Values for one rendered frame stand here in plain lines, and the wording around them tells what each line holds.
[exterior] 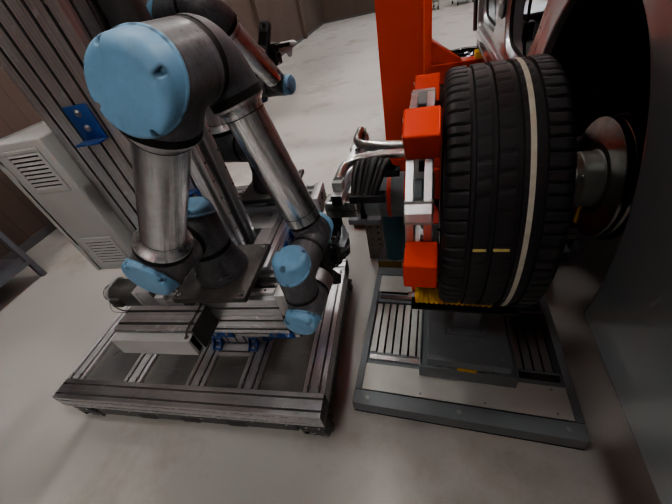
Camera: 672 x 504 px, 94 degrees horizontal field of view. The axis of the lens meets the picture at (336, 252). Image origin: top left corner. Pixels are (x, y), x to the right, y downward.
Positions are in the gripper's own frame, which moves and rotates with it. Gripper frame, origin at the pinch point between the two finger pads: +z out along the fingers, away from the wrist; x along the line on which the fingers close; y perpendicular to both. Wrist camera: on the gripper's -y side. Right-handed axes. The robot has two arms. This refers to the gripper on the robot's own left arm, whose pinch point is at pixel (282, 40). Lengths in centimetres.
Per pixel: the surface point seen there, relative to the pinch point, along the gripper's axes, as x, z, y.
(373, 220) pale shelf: 54, -26, 72
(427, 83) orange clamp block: 74, -43, 3
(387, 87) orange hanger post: 55, -18, 12
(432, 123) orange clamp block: 82, -84, -1
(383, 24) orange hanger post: 53, -18, -8
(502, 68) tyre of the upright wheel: 92, -64, -7
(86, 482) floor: -29, -166, 129
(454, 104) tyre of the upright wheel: 85, -76, -2
